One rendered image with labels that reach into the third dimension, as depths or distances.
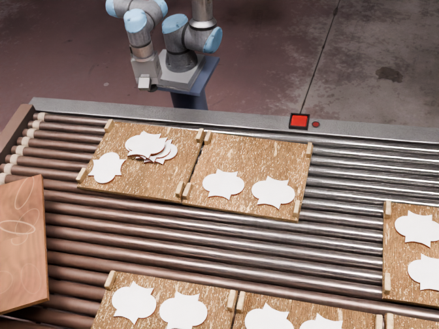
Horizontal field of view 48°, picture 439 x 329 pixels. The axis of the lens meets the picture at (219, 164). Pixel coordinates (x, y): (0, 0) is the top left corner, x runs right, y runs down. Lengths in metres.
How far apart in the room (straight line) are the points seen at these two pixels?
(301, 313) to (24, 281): 0.83
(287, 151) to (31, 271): 0.97
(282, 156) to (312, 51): 2.11
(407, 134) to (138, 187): 1.03
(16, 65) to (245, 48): 1.87
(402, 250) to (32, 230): 1.17
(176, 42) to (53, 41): 2.44
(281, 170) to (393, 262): 0.50
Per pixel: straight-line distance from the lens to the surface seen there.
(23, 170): 2.10
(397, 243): 1.66
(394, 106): 3.47
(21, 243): 1.71
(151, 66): 1.80
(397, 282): 1.59
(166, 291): 1.58
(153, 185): 1.82
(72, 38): 4.49
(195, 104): 2.41
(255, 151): 1.86
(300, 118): 1.99
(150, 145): 1.90
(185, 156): 1.88
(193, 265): 1.62
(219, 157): 1.86
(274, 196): 1.71
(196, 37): 2.14
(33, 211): 1.77
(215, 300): 1.54
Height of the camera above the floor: 2.32
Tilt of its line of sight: 49 degrees down
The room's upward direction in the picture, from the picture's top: 9 degrees counter-clockwise
